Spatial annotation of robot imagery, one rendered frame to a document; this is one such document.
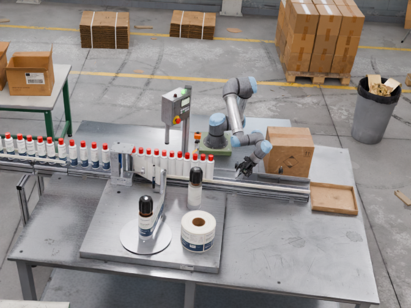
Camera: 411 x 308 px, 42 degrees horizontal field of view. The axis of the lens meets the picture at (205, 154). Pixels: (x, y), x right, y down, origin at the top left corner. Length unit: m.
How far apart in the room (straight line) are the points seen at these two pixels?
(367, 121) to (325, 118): 0.62
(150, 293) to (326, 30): 4.12
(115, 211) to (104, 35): 4.36
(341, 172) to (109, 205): 1.69
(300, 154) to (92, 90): 3.38
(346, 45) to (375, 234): 2.81
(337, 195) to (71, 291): 1.93
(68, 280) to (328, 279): 1.78
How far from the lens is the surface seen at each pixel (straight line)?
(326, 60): 6.93
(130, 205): 3.45
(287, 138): 3.75
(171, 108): 3.37
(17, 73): 4.79
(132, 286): 3.86
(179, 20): 7.96
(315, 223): 3.54
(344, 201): 3.77
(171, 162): 3.58
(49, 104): 4.72
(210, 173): 3.60
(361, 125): 5.92
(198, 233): 3.06
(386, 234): 4.93
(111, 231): 3.28
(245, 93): 3.65
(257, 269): 3.18
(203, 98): 6.36
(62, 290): 3.88
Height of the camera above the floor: 3.15
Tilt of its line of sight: 36 degrees down
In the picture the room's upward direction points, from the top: 5 degrees clockwise
